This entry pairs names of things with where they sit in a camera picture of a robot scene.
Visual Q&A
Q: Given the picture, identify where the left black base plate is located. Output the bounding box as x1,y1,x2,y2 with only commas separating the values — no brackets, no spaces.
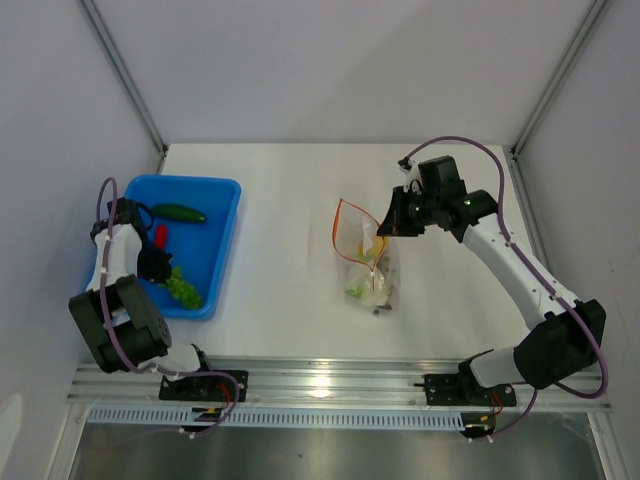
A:
158,375,235,403

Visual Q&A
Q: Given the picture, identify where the aluminium frame post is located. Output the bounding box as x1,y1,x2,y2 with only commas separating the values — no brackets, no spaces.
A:
508,0,612,161
76,0,169,174

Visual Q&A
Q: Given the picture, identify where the right aluminium frame post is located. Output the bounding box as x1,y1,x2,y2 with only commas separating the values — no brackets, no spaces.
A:
508,0,612,161

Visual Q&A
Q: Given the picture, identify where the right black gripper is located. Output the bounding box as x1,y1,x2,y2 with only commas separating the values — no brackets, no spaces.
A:
377,186,441,238

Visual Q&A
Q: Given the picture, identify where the green lettuce piece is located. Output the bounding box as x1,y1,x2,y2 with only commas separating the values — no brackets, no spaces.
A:
160,266,204,310

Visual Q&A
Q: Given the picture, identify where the clear zip top bag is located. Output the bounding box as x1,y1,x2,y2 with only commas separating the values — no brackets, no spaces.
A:
331,198,401,315

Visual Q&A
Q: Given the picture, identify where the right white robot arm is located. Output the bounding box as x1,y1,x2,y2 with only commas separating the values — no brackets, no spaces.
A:
377,156,606,404

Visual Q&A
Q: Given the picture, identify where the white slotted cable duct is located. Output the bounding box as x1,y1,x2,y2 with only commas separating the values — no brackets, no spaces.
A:
87,404,465,432

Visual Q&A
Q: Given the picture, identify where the green cucumber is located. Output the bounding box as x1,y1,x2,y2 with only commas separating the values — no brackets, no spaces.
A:
151,203,207,224

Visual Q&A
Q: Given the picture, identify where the white green cauliflower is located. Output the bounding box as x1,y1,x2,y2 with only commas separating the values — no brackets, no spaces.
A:
344,264,393,308

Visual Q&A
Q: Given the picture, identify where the aluminium mounting rail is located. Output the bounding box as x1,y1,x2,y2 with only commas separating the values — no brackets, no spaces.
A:
65,355,612,414

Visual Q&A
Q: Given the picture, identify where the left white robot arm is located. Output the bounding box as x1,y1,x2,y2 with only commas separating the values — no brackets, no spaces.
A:
68,197,217,400

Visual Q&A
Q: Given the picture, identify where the blue plastic bin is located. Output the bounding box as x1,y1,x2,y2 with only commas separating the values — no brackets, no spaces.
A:
97,175,241,320

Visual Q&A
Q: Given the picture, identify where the left aluminium frame post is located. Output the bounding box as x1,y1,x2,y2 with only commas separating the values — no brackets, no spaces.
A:
76,0,169,174

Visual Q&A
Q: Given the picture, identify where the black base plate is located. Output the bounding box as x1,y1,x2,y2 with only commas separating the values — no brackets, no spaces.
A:
414,373,517,407
158,375,235,403

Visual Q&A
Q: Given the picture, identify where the yellow mango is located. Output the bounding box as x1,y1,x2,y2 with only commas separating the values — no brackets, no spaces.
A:
358,236,388,261

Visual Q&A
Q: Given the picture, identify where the red chili pepper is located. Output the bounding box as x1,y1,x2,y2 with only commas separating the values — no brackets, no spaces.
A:
154,224,168,250

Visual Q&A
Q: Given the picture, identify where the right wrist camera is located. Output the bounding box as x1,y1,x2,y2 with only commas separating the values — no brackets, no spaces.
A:
398,157,423,194

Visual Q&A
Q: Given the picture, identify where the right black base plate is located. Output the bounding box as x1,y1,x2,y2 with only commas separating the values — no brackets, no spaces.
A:
414,373,517,407

